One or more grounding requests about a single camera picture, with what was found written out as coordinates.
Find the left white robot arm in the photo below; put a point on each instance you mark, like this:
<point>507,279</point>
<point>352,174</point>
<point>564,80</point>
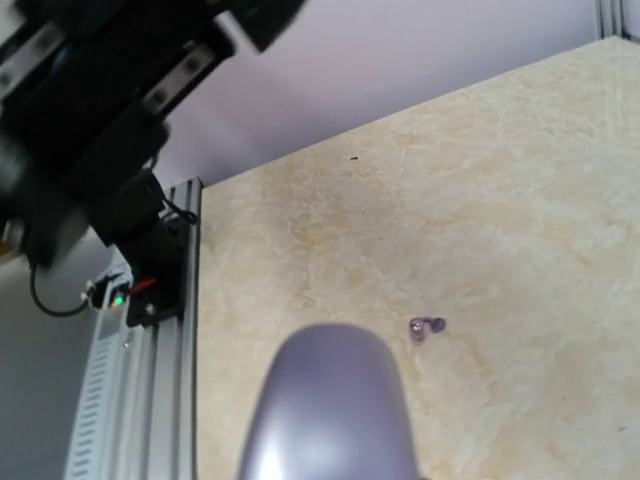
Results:
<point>85,90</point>

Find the purple earbud charging case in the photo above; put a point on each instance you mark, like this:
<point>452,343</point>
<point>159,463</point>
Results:
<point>331,407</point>

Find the aluminium front rail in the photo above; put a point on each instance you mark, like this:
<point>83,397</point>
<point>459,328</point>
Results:
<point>136,413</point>

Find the right aluminium corner post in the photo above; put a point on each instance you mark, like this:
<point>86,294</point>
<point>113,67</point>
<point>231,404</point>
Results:
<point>619,18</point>

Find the purple clip earbud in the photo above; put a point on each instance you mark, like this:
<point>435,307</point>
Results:
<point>421,327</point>

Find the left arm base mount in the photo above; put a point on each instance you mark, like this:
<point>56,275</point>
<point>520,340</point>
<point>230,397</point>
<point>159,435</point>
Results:
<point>151,233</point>

